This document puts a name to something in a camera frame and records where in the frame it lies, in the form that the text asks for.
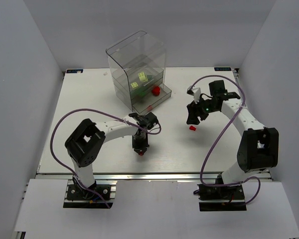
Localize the purple cable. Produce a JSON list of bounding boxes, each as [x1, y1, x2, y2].
[[188, 75, 262, 205], [50, 108, 162, 209]]

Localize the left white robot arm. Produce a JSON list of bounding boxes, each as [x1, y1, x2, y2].
[[65, 113, 159, 189]]

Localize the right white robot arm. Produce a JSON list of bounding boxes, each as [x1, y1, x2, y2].
[[186, 80, 279, 187]]

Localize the left blue label sticker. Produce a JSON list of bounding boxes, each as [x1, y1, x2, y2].
[[66, 69, 83, 74]]

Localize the grey drawer trays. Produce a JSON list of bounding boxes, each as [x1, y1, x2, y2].
[[110, 66, 172, 115]]

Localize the yellow lego brick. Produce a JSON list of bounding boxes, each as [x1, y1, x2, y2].
[[138, 72, 148, 82], [130, 82, 139, 89]]

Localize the blue label sticker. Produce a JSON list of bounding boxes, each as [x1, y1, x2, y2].
[[66, 69, 83, 74], [214, 67, 232, 72]]

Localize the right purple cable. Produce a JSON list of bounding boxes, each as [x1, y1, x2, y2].
[[188, 75, 262, 205]]

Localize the red white green lego stack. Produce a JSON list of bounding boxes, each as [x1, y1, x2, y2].
[[151, 86, 160, 96]]

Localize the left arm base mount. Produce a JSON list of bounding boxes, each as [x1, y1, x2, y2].
[[63, 176, 114, 209]]

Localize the clear acrylic cover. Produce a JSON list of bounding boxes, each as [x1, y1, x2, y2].
[[105, 30, 166, 114]]

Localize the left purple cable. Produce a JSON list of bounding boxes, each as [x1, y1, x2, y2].
[[50, 108, 162, 209]]

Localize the right blue label sticker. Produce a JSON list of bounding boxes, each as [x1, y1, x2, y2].
[[214, 67, 232, 72]]

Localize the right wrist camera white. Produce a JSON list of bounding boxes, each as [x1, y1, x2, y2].
[[186, 87, 201, 104]]

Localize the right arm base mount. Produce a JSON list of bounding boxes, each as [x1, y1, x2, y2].
[[193, 184, 247, 212]]

